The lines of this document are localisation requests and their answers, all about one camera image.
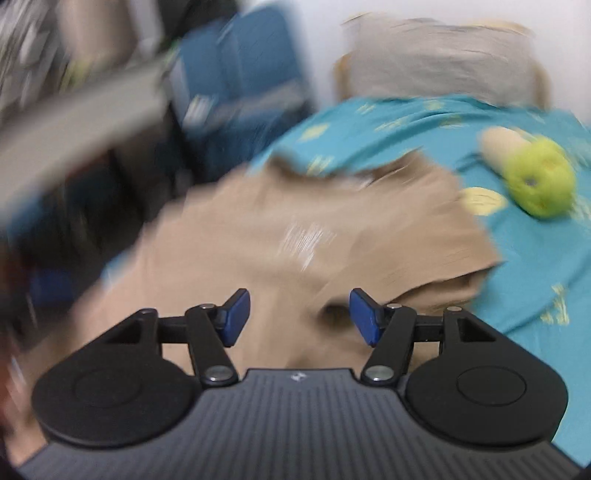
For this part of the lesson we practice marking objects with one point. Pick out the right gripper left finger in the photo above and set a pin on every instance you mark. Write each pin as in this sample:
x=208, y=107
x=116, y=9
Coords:
x=209, y=330

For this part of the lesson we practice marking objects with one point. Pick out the small white plush doll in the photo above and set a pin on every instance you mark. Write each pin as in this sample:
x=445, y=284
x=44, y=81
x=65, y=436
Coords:
x=198, y=111

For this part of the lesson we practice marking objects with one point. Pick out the blue fabric chair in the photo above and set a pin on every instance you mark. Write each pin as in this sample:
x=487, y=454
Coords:
x=249, y=64

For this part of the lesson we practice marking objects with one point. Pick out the tan printed t-shirt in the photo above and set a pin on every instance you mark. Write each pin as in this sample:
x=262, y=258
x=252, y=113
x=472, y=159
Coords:
x=299, y=244

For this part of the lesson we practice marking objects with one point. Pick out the grey pillow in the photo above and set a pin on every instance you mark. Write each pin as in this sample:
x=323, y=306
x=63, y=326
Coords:
x=399, y=58

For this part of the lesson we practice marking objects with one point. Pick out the white desk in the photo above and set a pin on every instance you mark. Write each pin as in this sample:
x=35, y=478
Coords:
x=44, y=144

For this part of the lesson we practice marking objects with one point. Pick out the teal patterned bed sheet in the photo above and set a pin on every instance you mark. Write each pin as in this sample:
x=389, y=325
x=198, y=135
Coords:
x=539, y=293

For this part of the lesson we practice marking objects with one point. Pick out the green and beige plush toy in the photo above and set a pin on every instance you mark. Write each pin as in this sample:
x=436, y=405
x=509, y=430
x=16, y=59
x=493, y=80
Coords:
x=536, y=170

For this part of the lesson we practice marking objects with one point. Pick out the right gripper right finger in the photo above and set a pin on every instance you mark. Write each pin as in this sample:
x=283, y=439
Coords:
x=392, y=330

